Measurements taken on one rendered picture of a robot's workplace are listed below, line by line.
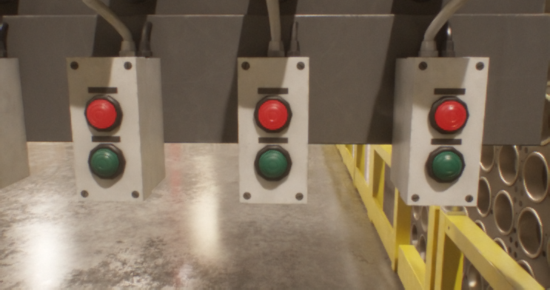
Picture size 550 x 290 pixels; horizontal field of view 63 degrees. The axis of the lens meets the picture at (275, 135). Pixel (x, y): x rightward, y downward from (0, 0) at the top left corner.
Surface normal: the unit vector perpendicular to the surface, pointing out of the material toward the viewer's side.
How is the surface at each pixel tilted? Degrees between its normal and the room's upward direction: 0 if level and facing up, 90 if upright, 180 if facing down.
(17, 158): 90
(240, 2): 90
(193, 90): 90
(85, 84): 90
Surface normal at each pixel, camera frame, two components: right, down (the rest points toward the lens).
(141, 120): 1.00, 0.00
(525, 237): -0.04, -0.46
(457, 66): -0.04, 0.18
